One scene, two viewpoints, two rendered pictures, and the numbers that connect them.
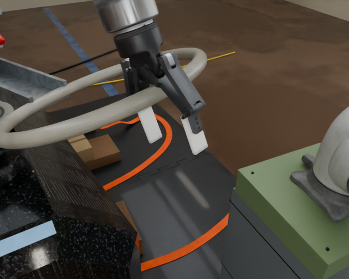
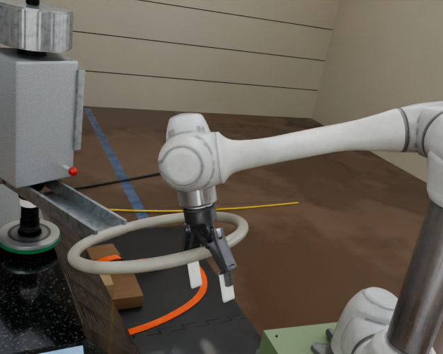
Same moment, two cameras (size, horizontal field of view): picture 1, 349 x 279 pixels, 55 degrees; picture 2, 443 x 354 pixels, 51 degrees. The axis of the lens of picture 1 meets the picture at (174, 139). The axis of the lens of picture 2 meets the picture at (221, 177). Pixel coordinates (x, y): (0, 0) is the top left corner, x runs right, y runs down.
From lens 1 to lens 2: 53 cm
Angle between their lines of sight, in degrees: 14
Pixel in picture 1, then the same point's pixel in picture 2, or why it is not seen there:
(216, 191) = not seen: outside the picture
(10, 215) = (46, 333)
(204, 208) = not seen: outside the picture
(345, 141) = (354, 319)
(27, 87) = (89, 218)
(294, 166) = (317, 338)
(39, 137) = (116, 268)
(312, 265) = not seen: outside the picture
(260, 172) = (284, 337)
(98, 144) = (119, 282)
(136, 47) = (197, 220)
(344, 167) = (350, 341)
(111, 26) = (185, 204)
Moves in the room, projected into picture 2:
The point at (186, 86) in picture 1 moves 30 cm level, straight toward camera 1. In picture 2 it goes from (226, 253) to (204, 348)
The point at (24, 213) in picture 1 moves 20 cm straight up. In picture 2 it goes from (58, 333) to (60, 277)
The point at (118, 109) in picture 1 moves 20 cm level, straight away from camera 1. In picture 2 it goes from (176, 259) to (175, 217)
